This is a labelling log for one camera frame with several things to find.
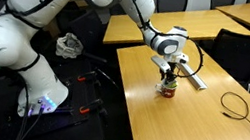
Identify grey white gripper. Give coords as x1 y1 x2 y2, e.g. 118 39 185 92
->
146 53 180 87

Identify red and white mug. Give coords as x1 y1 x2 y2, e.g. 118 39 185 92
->
153 77 180 100

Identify silver metal bar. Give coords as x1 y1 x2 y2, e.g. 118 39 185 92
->
174 60 212 93

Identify black clamp with orange tip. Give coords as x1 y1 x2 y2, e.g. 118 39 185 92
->
78 94 105 118
67 66 98 88

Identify crumpled grey cloth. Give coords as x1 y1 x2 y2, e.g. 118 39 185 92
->
53 30 86 62

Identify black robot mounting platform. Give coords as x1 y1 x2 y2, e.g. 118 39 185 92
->
0 44 119 140

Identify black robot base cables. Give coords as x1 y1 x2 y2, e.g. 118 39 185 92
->
12 80 50 140

